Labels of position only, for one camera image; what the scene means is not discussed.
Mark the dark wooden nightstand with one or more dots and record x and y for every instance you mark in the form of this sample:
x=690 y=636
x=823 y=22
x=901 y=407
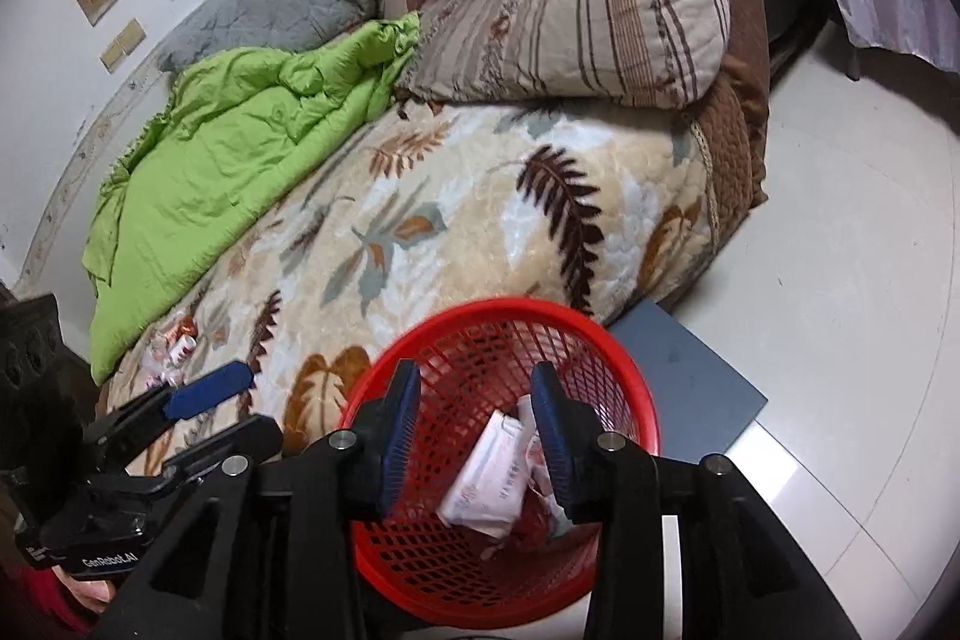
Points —
x=30 y=347

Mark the white pink packet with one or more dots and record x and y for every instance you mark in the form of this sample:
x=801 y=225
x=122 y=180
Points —
x=484 y=475

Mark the beige wall switch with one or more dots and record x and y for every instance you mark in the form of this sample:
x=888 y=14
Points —
x=124 y=44

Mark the person's left forearm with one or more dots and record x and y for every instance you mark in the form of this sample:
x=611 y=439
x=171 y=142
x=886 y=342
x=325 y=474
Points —
x=30 y=602

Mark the white red snack wrapper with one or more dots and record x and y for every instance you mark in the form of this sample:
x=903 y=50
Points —
x=181 y=353

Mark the green quilt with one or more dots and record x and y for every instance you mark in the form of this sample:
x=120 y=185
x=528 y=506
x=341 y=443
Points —
x=225 y=160

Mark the pale pink plastic bag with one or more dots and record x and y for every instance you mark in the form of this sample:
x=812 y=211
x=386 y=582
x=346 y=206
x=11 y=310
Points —
x=156 y=366

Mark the grey floor mat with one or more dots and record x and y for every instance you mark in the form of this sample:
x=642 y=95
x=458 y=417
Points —
x=690 y=377

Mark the brown quilted bedspread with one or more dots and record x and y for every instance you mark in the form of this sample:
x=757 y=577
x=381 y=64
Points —
x=739 y=145

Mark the leaf print blanket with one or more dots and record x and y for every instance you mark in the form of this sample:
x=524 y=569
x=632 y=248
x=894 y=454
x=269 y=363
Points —
x=450 y=212

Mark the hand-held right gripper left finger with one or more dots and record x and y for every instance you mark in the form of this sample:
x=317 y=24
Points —
x=397 y=437

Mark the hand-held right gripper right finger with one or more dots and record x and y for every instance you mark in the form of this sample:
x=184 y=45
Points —
x=551 y=437

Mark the orange brown wrapper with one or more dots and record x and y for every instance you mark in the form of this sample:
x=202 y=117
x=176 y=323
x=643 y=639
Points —
x=185 y=331

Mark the red mesh plastic basket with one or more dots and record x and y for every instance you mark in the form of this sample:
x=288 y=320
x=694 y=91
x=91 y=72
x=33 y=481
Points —
x=465 y=377

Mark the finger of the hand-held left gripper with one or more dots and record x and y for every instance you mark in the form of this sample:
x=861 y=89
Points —
x=240 y=434
x=206 y=391

